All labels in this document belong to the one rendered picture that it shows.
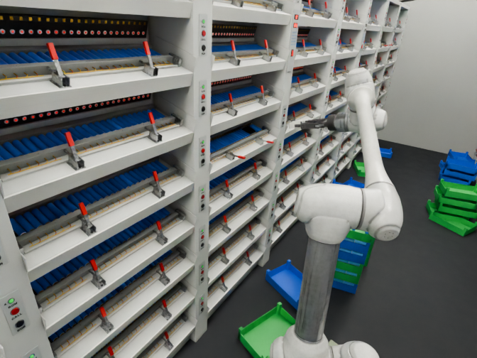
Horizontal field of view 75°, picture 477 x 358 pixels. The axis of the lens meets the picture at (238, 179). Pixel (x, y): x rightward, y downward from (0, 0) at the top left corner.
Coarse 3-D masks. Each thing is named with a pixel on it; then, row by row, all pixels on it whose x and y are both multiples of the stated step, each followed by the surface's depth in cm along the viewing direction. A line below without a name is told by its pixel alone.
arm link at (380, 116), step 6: (372, 108) 131; (348, 114) 140; (354, 114) 134; (378, 114) 132; (384, 114) 132; (348, 120) 139; (354, 120) 136; (378, 120) 132; (384, 120) 132; (348, 126) 140; (354, 126) 138; (378, 126) 133; (384, 126) 134
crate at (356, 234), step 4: (352, 232) 181; (356, 232) 180; (360, 232) 180; (364, 232) 189; (348, 236) 183; (352, 236) 182; (356, 236) 181; (360, 236) 180; (364, 236) 179; (368, 236) 179; (360, 240) 182; (364, 240) 181; (368, 240) 180
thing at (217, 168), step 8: (256, 120) 177; (264, 128) 174; (272, 128) 173; (264, 136) 170; (272, 136) 173; (248, 144) 158; (256, 144) 160; (264, 144) 163; (272, 144) 173; (240, 152) 149; (248, 152) 151; (256, 152) 159; (216, 160) 138; (224, 160) 140; (240, 160) 147; (216, 168) 132; (224, 168) 137; (216, 176) 135
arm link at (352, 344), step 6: (348, 342) 113; (354, 342) 111; (360, 342) 111; (336, 348) 114; (342, 348) 111; (348, 348) 109; (354, 348) 109; (360, 348) 109; (366, 348) 109; (372, 348) 110; (336, 354) 111; (342, 354) 109; (348, 354) 107; (354, 354) 107; (360, 354) 107; (366, 354) 107; (372, 354) 108
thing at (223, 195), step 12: (264, 156) 183; (240, 168) 171; (252, 168) 174; (264, 168) 182; (216, 180) 155; (228, 180) 157; (240, 180) 163; (252, 180) 168; (264, 180) 178; (216, 192) 150; (228, 192) 150; (240, 192) 157; (216, 204) 144; (228, 204) 149
